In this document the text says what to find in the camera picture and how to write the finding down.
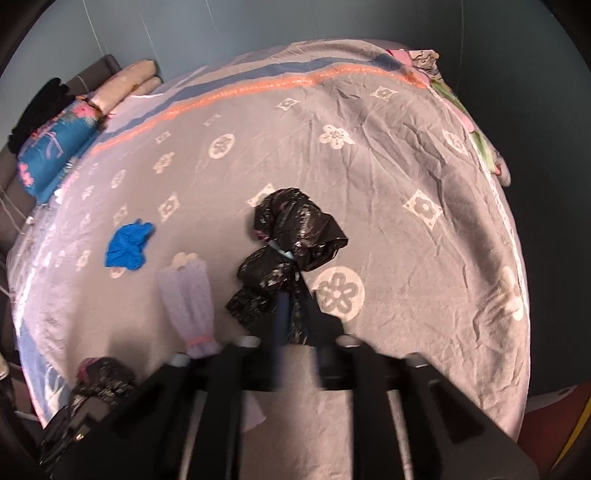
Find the black cloth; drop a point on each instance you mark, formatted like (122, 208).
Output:
(41, 106)

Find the beige pillow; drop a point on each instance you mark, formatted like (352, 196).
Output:
(124, 85)

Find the yellow curved strip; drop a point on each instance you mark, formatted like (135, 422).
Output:
(575, 434)

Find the crumpled blue plastic bag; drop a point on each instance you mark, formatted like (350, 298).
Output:
(127, 244)

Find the teal floral pillow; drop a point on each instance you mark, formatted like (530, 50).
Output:
(51, 152)

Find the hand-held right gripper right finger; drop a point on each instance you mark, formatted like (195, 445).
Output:
(317, 337)

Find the blue patterned blanket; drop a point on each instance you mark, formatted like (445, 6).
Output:
(46, 383)

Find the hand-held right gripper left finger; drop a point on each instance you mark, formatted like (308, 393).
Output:
(281, 323)

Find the grey floral bed sheet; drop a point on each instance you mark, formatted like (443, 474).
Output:
(392, 152)

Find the red bin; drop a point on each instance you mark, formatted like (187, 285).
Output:
(561, 406)

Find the colourful printed blanket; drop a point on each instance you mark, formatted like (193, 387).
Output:
(482, 143)

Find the large purple foam fruit net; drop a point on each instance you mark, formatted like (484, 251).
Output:
(189, 300)

